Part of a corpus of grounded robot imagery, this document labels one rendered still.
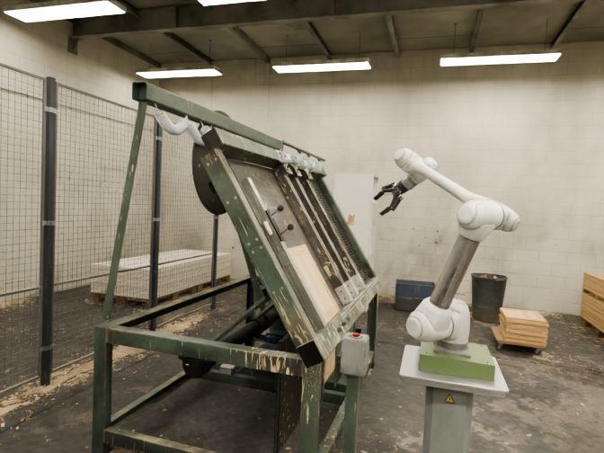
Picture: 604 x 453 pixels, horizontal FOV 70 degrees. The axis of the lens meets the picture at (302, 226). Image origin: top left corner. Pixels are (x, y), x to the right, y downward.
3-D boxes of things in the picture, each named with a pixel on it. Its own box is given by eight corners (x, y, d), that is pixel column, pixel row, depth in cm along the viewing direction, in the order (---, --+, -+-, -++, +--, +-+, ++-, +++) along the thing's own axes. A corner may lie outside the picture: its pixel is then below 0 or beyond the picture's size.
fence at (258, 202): (318, 330, 239) (324, 326, 238) (241, 181, 250) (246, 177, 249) (321, 327, 244) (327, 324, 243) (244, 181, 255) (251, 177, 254)
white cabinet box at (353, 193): (365, 312, 646) (373, 173, 635) (327, 307, 663) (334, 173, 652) (371, 304, 705) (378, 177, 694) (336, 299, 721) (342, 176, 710)
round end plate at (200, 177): (197, 216, 300) (201, 99, 296) (190, 215, 302) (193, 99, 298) (245, 214, 376) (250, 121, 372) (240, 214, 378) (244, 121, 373)
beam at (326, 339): (306, 369, 216) (324, 361, 213) (295, 348, 217) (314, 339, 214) (372, 291, 426) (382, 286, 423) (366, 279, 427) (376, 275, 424)
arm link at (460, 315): (475, 342, 229) (478, 301, 228) (452, 346, 219) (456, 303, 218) (449, 333, 242) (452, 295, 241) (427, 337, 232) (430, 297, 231)
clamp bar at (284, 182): (341, 306, 297) (373, 290, 291) (263, 156, 311) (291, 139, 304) (345, 303, 307) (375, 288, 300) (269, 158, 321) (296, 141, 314)
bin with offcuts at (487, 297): (508, 324, 613) (510, 279, 609) (468, 320, 628) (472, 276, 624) (501, 316, 662) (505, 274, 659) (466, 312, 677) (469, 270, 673)
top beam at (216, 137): (208, 153, 228) (222, 142, 225) (199, 137, 229) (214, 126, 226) (319, 180, 438) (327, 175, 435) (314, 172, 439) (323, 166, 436)
